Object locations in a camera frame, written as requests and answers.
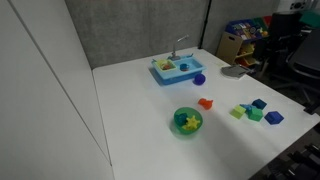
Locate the yellow spiky plastic toy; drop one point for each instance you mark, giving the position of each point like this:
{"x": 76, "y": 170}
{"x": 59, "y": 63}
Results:
{"x": 192, "y": 122}

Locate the blue toy sink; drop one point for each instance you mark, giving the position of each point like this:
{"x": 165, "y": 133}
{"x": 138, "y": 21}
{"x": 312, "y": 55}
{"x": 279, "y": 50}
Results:
{"x": 173, "y": 77}

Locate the small orange toy item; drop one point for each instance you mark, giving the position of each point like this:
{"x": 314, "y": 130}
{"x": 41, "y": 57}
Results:
{"x": 166, "y": 67}

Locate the small blue toy cup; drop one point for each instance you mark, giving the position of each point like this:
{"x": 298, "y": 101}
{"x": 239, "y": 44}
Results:
{"x": 184, "y": 67}

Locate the teal plastic toy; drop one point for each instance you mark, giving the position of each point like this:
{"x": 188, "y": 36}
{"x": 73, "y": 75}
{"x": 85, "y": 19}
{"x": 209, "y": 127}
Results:
{"x": 181, "y": 118}

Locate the grey toy faucet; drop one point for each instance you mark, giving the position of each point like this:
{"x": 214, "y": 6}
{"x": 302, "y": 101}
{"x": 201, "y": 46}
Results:
{"x": 174, "y": 53}

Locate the green bowl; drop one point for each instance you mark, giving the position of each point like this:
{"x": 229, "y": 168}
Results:
{"x": 198, "y": 115}

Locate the orange plastic toy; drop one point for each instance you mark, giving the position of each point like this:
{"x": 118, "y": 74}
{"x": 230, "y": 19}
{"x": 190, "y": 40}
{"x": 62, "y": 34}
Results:
{"x": 205, "y": 103}

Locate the wooden toy bin shelf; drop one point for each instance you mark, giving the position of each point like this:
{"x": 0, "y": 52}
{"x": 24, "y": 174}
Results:
{"x": 229, "y": 46}

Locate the light blue toy figure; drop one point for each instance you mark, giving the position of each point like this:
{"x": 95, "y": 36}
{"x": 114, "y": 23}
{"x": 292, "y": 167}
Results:
{"x": 247, "y": 106}

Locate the yellow-green sink basket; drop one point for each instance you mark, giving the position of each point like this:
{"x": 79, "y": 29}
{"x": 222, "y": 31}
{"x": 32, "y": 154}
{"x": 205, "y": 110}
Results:
{"x": 159, "y": 63}

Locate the purple ball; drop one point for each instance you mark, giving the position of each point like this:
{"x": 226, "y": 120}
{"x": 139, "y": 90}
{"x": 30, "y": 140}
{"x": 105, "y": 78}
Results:
{"x": 199, "y": 79}

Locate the grey flat plate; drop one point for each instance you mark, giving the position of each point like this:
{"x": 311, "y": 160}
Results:
{"x": 234, "y": 71}

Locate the light green cube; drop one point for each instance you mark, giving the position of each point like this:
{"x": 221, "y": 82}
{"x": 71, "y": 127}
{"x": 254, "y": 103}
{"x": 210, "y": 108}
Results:
{"x": 237, "y": 112}

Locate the dark teal cube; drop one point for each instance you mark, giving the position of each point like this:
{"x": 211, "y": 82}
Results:
{"x": 259, "y": 104}

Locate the blue cube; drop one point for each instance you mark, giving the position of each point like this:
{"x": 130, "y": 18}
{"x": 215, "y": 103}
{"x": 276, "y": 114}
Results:
{"x": 273, "y": 117}

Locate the black high-back chair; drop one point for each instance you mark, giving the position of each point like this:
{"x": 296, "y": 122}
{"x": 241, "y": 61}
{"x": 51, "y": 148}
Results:
{"x": 283, "y": 28}

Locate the black office chair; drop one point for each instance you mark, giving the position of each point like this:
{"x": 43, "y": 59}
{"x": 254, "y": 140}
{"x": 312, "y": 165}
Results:
{"x": 306, "y": 60}

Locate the teal cloth object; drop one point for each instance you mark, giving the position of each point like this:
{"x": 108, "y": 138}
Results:
{"x": 311, "y": 19}

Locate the black partition post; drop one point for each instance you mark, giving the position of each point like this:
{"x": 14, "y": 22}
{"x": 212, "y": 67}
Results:
{"x": 205, "y": 23}

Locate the black metal frame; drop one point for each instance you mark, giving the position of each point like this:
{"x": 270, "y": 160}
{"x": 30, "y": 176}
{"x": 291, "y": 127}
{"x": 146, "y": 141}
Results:
{"x": 300, "y": 163}

